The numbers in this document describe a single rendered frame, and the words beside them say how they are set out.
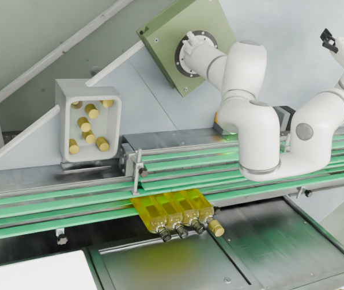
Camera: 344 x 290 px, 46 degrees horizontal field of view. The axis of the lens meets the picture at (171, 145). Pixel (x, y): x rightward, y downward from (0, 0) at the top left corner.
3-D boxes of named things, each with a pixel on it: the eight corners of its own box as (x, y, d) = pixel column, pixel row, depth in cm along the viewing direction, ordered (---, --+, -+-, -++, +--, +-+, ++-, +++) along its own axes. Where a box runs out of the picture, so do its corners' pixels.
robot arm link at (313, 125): (278, 84, 95) (276, 140, 102) (229, 117, 81) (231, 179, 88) (349, 95, 85) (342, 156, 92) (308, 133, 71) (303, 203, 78)
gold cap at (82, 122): (77, 117, 130) (80, 122, 127) (88, 116, 132) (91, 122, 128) (76, 126, 132) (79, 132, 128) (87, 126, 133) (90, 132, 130)
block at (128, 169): (116, 167, 141) (123, 178, 135) (118, 143, 136) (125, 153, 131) (126, 166, 142) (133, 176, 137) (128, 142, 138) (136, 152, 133)
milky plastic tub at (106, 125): (59, 150, 135) (64, 163, 128) (60, 87, 125) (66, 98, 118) (109, 145, 142) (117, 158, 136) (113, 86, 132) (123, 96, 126)
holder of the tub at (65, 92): (59, 163, 138) (64, 175, 132) (60, 87, 125) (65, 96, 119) (107, 158, 145) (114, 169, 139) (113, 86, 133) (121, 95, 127)
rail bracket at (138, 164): (123, 182, 136) (136, 203, 127) (127, 138, 129) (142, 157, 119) (131, 181, 138) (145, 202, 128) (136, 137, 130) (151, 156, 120)
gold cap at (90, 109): (84, 103, 129) (88, 109, 126) (95, 103, 131) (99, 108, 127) (84, 114, 131) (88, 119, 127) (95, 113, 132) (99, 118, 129)
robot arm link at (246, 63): (213, 125, 96) (224, 59, 88) (223, 90, 116) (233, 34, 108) (253, 132, 95) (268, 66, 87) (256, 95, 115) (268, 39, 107)
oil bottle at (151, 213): (127, 198, 141) (151, 237, 125) (129, 184, 138) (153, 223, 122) (142, 195, 143) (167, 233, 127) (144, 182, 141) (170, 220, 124)
